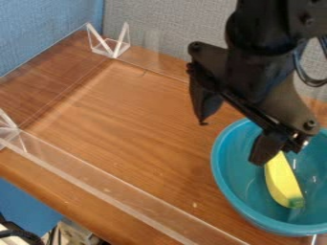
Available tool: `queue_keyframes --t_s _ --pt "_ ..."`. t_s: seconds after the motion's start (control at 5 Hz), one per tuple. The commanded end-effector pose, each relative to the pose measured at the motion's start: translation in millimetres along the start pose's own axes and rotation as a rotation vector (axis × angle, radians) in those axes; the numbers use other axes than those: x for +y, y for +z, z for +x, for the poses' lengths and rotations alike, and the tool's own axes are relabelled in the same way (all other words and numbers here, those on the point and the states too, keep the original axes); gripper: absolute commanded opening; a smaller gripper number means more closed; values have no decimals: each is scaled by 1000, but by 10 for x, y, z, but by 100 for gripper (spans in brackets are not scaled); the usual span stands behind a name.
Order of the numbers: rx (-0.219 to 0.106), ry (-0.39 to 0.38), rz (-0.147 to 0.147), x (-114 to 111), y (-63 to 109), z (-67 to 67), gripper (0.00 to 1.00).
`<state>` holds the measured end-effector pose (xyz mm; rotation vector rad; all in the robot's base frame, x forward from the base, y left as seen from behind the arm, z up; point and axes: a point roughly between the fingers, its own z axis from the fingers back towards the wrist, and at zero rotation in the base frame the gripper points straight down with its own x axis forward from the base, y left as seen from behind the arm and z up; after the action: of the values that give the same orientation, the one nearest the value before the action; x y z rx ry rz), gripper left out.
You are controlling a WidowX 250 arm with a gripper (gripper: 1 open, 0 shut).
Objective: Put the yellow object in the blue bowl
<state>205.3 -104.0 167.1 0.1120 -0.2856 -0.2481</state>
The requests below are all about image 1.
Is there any dark object under table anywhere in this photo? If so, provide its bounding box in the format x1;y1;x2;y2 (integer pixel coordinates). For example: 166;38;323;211
0;212;44;245

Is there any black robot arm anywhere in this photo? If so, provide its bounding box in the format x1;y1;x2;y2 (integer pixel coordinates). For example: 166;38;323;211
187;0;327;166

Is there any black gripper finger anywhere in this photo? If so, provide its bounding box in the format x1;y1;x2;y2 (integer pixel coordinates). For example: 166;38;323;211
190;73;223;125
250;130;291;167

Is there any clear acrylic back barrier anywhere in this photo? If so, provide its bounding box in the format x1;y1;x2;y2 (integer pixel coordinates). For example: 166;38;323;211
87;21;327;119

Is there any clear acrylic barrier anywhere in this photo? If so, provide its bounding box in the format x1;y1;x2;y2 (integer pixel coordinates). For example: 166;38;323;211
0;110;250;245
87;21;327;119

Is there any clear acrylic front barrier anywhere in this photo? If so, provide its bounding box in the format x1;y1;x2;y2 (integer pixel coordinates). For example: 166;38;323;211
0;110;250;245

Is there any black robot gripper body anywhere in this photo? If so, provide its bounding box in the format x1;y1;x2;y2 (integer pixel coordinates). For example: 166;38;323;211
187;41;319;152

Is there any white cluttered object below table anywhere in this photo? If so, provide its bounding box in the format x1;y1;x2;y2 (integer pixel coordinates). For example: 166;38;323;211
43;218;104;245

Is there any clear acrylic corner bracket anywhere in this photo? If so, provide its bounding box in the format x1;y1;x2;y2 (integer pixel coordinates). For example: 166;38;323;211
86;23;132;59

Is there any blue plastic bowl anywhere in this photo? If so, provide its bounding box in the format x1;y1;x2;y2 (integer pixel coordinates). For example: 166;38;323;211
211;119;327;236

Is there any yellow toy banana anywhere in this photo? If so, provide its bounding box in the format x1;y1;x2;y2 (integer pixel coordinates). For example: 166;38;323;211
264;151;306;209

